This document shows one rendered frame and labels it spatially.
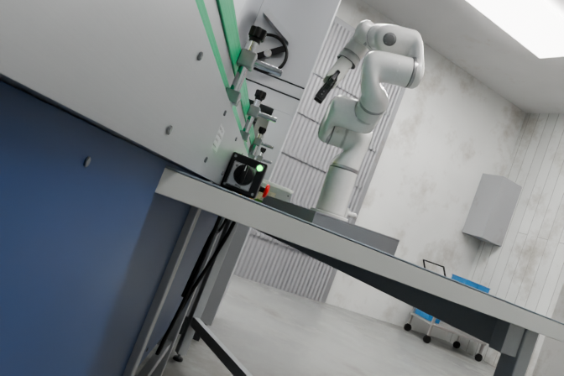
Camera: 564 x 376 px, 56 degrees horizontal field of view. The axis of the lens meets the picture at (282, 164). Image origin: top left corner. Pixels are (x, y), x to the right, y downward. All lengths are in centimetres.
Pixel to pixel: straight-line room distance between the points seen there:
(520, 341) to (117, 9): 105
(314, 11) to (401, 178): 392
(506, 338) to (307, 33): 208
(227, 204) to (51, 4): 48
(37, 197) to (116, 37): 11
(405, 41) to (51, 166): 135
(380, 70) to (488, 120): 604
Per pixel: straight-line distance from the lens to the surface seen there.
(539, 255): 718
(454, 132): 708
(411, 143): 661
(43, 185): 36
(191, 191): 67
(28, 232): 37
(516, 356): 121
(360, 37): 186
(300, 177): 570
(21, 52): 24
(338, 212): 169
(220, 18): 66
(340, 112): 161
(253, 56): 86
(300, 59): 286
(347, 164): 169
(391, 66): 152
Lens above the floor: 75
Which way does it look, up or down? 5 degrees up
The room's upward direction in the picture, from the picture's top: 22 degrees clockwise
